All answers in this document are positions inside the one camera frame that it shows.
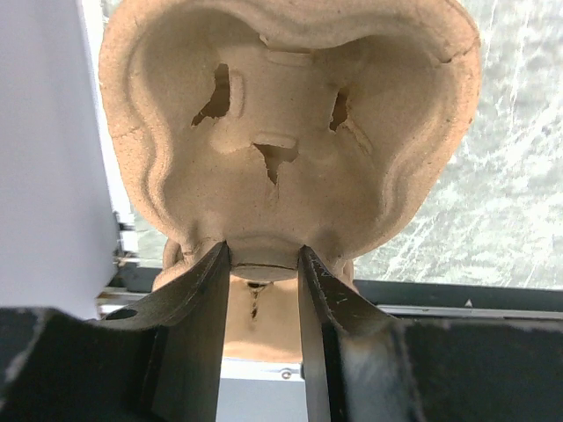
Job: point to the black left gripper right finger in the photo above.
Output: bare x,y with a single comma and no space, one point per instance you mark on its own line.
345,358

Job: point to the cardboard cup carrier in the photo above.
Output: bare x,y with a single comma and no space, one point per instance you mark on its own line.
271,125

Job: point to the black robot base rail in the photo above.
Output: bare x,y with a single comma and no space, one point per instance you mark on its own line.
399,298

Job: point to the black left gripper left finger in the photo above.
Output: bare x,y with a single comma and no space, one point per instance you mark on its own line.
181,328

